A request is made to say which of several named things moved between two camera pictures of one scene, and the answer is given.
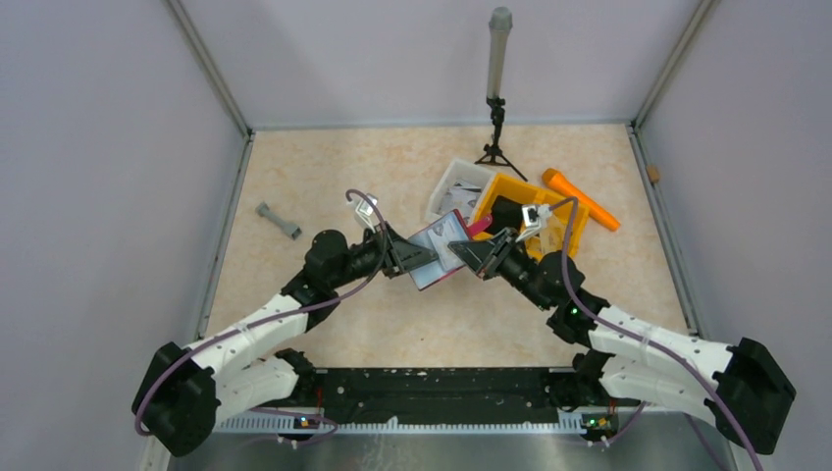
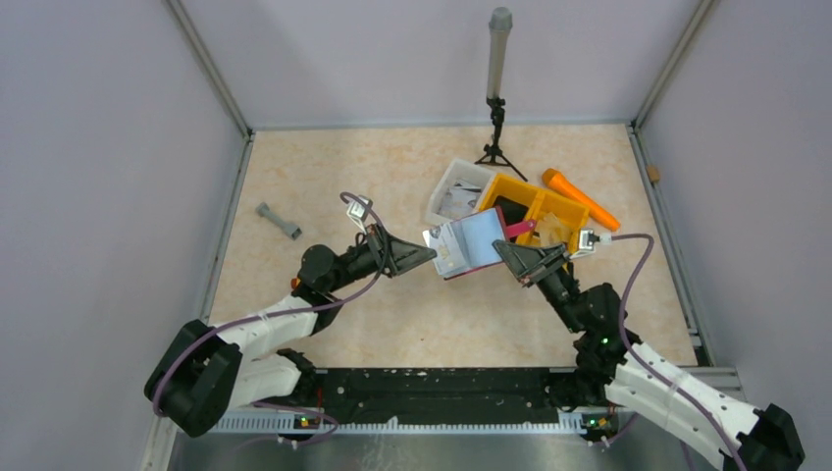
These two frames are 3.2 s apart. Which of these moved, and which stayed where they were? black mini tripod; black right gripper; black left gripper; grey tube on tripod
Moved: black right gripper
Stayed: black mini tripod; black left gripper; grey tube on tripod
